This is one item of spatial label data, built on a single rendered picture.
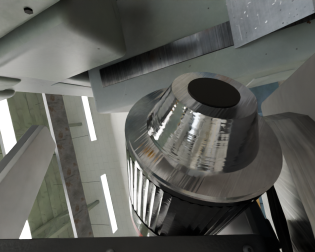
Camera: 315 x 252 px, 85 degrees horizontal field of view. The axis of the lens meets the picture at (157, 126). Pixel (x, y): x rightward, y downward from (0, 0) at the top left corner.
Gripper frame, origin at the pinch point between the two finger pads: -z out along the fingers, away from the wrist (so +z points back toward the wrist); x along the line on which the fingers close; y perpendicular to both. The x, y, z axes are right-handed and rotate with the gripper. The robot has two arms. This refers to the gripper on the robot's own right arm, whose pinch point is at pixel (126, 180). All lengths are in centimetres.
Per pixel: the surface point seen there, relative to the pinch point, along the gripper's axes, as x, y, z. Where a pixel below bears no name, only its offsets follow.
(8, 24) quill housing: 20.6, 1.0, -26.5
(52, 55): 18.1, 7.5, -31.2
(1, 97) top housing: 42, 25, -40
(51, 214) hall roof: 250, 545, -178
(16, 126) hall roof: 329, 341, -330
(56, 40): 14.8, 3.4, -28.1
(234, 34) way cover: -22.2, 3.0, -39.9
